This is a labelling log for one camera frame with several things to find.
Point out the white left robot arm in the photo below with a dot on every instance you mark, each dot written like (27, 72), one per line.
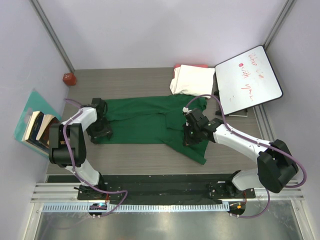
(67, 146)

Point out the green t shirt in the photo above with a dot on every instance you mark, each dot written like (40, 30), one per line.
(153, 120)

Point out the folded white t shirt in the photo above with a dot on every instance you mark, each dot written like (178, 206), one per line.
(207, 81)

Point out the white dry-erase board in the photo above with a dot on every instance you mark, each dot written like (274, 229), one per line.
(246, 80)

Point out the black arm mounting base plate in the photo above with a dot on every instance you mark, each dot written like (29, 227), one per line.
(161, 189)

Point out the red cube block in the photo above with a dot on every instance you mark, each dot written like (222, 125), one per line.
(69, 79)

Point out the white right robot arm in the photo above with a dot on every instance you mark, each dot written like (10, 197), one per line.
(274, 167)

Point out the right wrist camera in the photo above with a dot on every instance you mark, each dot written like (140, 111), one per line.
(185, 110)

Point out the teal plastic folder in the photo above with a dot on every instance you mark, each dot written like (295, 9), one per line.
(35, 102)

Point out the stack of books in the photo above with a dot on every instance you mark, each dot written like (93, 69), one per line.
(36, 134)

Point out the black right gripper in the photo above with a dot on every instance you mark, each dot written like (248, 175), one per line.
(188, 141)

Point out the white slotted cable duct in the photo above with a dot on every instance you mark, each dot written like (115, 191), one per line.
(90, 207)

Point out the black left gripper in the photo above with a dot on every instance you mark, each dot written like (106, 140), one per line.
(106, 131)

